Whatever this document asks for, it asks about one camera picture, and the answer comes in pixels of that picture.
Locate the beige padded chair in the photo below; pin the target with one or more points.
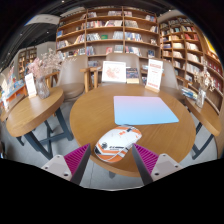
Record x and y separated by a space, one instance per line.
71 75
120 57
170 78

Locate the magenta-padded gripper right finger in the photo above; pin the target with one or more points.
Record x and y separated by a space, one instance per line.
146 160

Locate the glass vase with pink flowers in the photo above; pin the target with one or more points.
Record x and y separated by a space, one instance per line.
42 88

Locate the glass vase with dried flowers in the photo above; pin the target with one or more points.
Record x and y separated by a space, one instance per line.
201 98

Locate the white framed floral picture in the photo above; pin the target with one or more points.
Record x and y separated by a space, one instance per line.
113 71

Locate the wide wooden bookshelf unit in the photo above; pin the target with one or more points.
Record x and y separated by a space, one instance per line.
106 31

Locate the low book display stand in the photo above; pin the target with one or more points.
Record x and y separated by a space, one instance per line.
15 90

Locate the stack of magazines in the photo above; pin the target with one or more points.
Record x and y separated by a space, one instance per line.
189 93

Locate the white and orange computer mouse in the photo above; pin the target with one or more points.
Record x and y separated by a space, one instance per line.
116 143

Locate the pink-blue gradient mouse pad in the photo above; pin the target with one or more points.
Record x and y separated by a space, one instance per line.
143 110

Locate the small distant wooden bookshelf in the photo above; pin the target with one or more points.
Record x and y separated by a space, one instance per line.
26 61

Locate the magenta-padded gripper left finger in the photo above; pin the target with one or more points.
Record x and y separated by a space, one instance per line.
77 159

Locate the small white and red sign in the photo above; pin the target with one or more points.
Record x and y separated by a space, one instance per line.
30 85

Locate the round wooden side table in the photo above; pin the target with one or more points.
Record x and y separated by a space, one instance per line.
33 111

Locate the dark cover book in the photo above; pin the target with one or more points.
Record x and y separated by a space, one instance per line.
132 75

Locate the white sign on wooden base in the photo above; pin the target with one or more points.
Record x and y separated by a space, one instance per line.
154 75

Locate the tall curved wooden bookshelf unit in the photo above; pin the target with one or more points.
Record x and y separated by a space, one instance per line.
186 50

